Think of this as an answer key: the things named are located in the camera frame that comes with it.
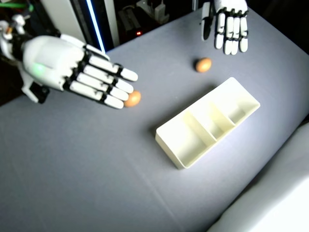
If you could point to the brown egg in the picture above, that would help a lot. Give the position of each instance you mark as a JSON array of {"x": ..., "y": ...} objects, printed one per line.
[
  {"x": 203, "y": 64},
  {"x": 135, "y": 98}
]

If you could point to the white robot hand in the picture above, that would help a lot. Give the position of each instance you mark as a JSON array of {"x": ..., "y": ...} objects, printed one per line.
[
  {"x": 229, "y": 24},
  {"x": 48, "y": 60}
]

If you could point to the black device with red light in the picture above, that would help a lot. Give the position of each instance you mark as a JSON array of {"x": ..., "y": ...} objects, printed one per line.
[{"x": 137, "y": 32}]

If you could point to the white three-well tray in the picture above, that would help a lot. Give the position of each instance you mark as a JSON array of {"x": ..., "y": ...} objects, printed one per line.
[{"x": 207, "y": 125}]

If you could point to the white power adapter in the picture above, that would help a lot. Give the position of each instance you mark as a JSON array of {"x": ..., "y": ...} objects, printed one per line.
[{"x": 161, "y": 8}]

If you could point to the grey table cloth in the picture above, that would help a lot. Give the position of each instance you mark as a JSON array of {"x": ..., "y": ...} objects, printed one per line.
[{"x": 96, "y": 157}]

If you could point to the white cabinet with blue light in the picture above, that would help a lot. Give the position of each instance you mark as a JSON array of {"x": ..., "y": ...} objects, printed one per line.
[{"x": 60, "y": 17}]

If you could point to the white backdrop sheet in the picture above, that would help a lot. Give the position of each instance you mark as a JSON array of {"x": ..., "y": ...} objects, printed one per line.
[{"x": 272, "y": 193}]

